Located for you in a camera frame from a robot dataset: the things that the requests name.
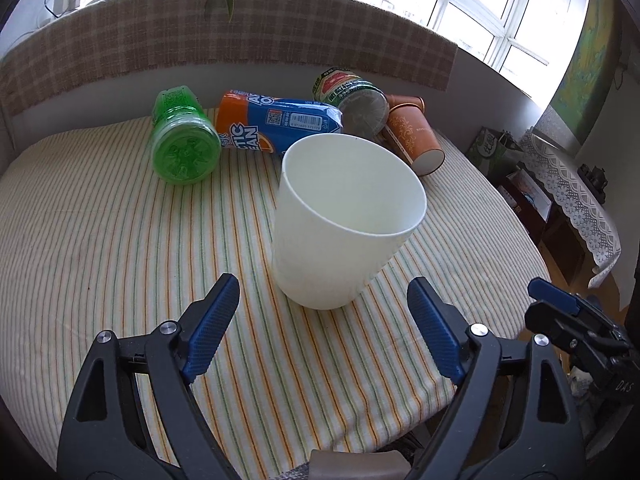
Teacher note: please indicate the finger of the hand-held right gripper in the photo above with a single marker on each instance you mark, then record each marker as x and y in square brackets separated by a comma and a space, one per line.
[560, 330]
[552, 293]

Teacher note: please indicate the green wall poster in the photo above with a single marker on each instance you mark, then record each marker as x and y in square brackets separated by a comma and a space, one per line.
[585, 70]

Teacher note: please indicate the green and red labelled can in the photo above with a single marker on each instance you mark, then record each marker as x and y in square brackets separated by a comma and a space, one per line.
[345, 91]

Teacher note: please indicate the brown checked cloth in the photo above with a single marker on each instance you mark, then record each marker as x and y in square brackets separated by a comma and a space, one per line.
[200, 45]

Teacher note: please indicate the white cup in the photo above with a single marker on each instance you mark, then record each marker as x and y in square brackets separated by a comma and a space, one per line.
[320, 240]

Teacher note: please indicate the dark wooden shelf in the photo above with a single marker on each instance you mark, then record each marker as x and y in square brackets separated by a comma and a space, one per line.
[555, 240]

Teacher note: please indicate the dark small teapot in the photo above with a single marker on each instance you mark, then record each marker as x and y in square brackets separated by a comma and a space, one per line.
[594, 180]

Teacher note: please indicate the brown patterned paper cup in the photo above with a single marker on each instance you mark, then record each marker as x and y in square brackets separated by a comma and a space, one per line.
[407, 100]
[411, 132]

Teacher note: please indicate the white window frame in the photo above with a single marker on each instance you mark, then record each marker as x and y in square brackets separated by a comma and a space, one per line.
[500, 25]

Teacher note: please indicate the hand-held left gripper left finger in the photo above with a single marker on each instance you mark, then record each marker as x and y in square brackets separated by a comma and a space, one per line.
[212, 325]

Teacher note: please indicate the green plastic bottle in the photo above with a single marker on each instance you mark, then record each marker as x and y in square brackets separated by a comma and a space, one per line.
[182, 145]

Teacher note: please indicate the striped tablecloth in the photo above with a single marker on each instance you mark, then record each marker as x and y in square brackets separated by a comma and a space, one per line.
[100, 260]

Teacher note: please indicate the white lace cloth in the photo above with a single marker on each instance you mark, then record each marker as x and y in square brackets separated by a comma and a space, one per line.
[570, 185]

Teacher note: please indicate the green paper bag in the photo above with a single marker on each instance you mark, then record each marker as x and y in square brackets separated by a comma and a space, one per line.
[487, 147]

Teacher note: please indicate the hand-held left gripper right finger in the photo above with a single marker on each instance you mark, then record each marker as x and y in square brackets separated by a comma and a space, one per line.
[435, 330]

